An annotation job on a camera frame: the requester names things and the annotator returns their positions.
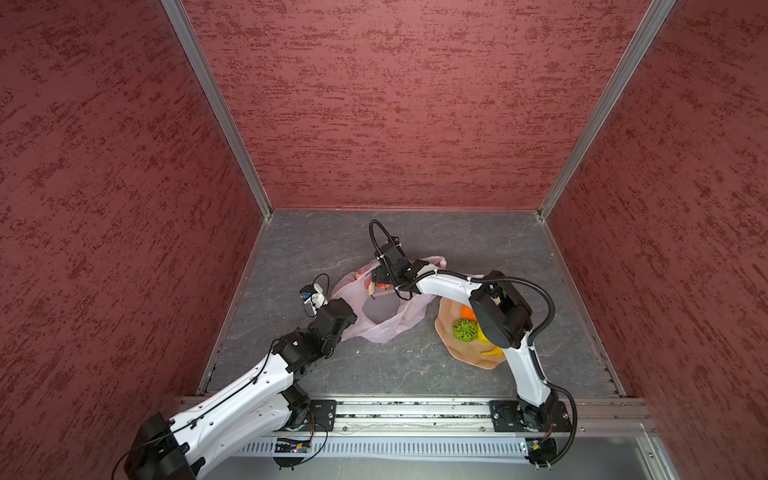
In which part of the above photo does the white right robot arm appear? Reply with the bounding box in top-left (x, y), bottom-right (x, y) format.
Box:
top-left (373, 240), bottom-right (559, 431)

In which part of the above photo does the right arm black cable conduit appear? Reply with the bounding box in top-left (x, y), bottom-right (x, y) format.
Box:
top-left (367, 218), bottom-right (557, 348)

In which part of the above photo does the pink plastic bag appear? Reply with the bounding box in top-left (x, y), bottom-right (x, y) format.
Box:
top-left (332, 260), bottom-right (437, 344)

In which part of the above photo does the orange fake tangerine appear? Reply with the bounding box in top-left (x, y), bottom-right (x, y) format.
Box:
top-left (460, 305), bottom-right (478, 323)

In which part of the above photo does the left aluminium corner post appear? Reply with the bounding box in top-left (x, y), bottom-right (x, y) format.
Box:
top-left (161, 0), bottom-right (274, 221)

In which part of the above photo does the aluminium corner post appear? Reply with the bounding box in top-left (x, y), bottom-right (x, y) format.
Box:
top-left (538, 0), bottom-right (676, 223)
top-left (161, 0), bottom-right (274, 221)

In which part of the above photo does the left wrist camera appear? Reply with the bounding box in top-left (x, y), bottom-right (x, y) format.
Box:
top-left (300, 283), bottom-right (327, 317)

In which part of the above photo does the pink wavy bowl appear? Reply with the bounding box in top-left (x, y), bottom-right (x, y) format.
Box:
top-left (434, 298), bottom-right (506, 370)

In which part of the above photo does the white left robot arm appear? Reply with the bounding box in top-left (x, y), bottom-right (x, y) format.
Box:
top-left (123, 299), bottom-right (357, 479)

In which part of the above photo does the yellow fake lemon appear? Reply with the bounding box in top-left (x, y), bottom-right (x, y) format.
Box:
top-left (477, 328), bottom-right (490, 344)

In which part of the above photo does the yellow fake banana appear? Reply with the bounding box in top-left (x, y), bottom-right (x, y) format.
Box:
top-left (479, 347), bottom-right (504, 362)

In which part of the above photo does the right aluminium corner post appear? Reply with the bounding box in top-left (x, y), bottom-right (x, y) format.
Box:
top-left (538, 0), bottom-right (676, 223)

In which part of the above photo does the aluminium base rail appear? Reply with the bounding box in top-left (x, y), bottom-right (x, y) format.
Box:
top-left (166, 394), bottom-right (677, 479)

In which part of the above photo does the green fake fruit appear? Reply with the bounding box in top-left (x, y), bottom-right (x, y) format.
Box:
top-left (452, 318), bottom-right (479, 343)

